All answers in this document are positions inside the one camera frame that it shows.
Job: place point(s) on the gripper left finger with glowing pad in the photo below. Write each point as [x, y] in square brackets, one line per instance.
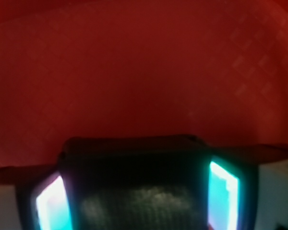
[33, 198]

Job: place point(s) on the black box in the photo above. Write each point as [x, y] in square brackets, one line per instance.
[150, 183]

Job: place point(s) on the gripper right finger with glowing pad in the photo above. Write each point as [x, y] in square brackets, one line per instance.
[248, 188]

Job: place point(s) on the red plastic tray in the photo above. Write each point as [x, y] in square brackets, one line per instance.
[217, 69]

